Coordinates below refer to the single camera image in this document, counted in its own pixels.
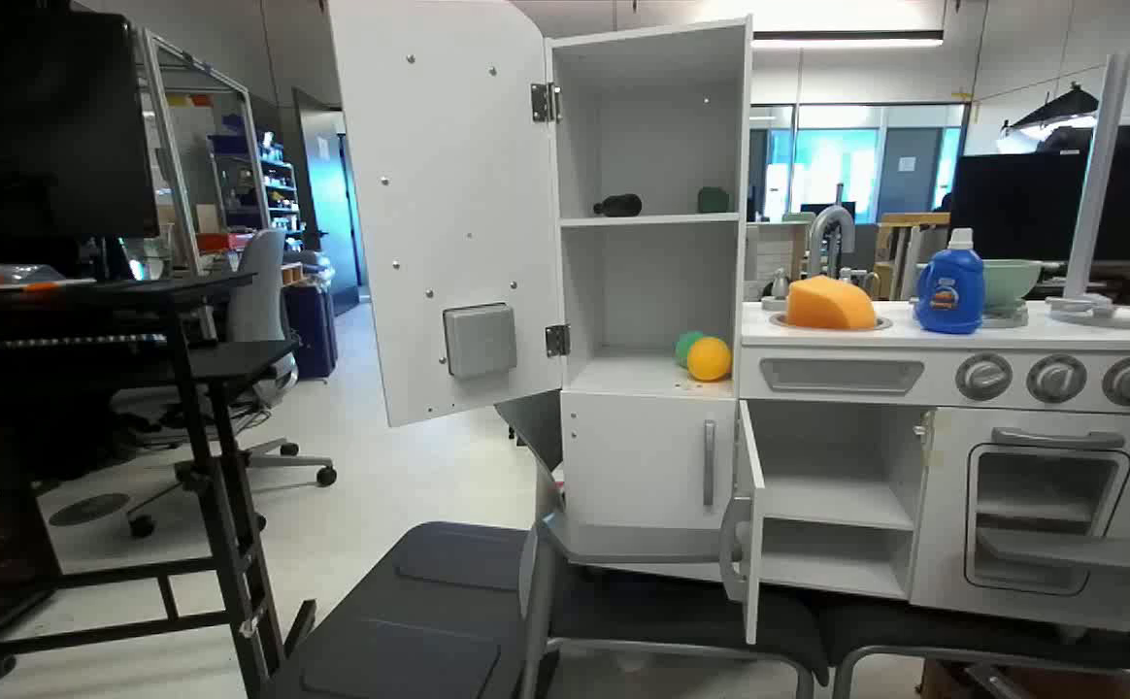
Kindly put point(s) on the small white compartment door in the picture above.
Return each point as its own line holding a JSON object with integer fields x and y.
{"x": 752, "y": 543}

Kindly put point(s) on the blue plastic cup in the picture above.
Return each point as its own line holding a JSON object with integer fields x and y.
{"x": 954, "y": 294}

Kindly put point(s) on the white toy kitchen unit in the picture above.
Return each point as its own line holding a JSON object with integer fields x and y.
{"x": 642, "y": 130}

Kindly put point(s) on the grey toy faucet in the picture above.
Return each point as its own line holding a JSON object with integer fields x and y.
{"x": 823, "y": 229}

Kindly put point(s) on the white toy oven door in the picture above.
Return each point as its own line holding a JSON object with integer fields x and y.
{"x": 936, "y": 519}

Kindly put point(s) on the green ball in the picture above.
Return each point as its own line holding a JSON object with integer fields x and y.
{"x": 682, "y": 347}

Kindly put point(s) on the yellow ball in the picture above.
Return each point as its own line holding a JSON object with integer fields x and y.
{"x": 708, "y": 360}

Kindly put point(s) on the small black shelf object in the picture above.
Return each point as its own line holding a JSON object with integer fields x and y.
{"x": 618, "y": 203}

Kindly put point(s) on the tall white cabinet door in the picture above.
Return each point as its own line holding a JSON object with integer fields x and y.
{"x": 446, "y": 168}

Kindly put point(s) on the dark blue bin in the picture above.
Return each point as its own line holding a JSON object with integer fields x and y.
{"x": 312, "y": 332}

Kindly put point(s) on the dark grey cart platform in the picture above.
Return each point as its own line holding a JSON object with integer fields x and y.
{"x": 432, "y": 606}

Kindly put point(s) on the grey office chair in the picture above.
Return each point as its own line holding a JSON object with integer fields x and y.
{"x": 259, "y": 283}

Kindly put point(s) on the wooden slat chair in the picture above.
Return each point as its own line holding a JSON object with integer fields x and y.
{"x": 905, "y": 252}

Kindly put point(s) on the black standing desk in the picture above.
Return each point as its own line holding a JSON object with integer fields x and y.
{"x": 198, "y": 450}

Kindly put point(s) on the white framed glass board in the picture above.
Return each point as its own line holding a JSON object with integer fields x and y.
{"x": 195, "y": 92}

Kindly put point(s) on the black lamp head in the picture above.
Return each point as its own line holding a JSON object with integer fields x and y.
{"x": 1053, "y": 111}

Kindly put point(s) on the white slanted pole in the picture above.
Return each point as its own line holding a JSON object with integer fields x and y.
{"x": 1097, "y": 181}

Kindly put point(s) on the large black monitor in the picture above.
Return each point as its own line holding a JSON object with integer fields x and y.
{"x": 44, "y": 130}

